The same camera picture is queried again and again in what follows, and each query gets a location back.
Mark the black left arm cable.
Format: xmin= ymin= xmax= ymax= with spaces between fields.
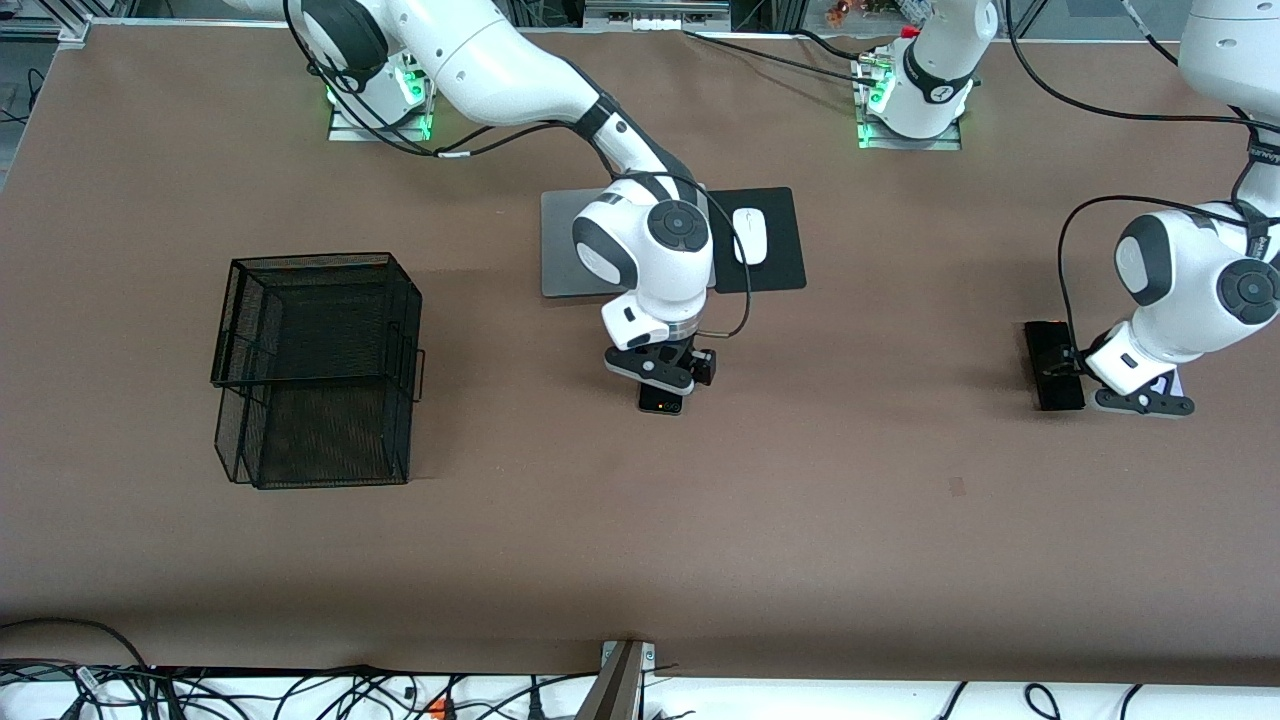
xmin=1005 ymin=0 xmax=1280 ymax=366

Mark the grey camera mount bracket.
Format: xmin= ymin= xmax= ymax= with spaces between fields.
xmin=578 ymin=640 xmax=658 ymax=720

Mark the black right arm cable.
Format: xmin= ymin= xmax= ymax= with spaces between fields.
xmin=285 ymin=0 xmax=751 ymax=341

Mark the grey power strip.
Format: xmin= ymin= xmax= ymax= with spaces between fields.
xmin=583 ymin=0 xmax=733 ymax=33

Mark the long black smartphone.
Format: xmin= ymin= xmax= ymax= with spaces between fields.
xmin=1024 ymin=320 xmax=1087 ymax=412

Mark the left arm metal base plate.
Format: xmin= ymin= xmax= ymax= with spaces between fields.
xmin=857 ymin=115 xmax=963 ymax=152

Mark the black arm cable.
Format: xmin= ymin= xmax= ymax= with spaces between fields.
xmin=1005 ymin=0 xmax=1280 ymax=366
xmin=285 ymin=0 xmax=751 ymax=341

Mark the black floor cable bundle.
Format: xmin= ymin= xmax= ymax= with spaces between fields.
xmin=0 ymin=660 xmax=601 ymax=720

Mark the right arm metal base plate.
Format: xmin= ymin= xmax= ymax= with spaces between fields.
xmin=328 ymin=100 xmax=433 ymax=143

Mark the black cable on table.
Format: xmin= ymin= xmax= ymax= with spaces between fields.
xmin=683 ymin=28 xmax=881 ymax=89

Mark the white computer mouse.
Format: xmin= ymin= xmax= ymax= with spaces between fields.
xmin=732 ymin=207 xmax=769 ymax=267

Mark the black mouse pad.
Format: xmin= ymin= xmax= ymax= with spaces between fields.
xmin=706 ymin=186 xmax=808 ymax=295

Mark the black floor cable loop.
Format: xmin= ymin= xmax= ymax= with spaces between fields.
xmin=0 ymin=617 xmax=151 ymax=669

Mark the black mesh two-tier tray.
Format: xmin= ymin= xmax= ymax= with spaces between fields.
xmin=210 ymin=252 xmax=426 ymax=491

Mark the silver laptop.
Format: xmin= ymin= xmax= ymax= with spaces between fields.
xmin=540 ymin=183 xmax=718 ymax=299

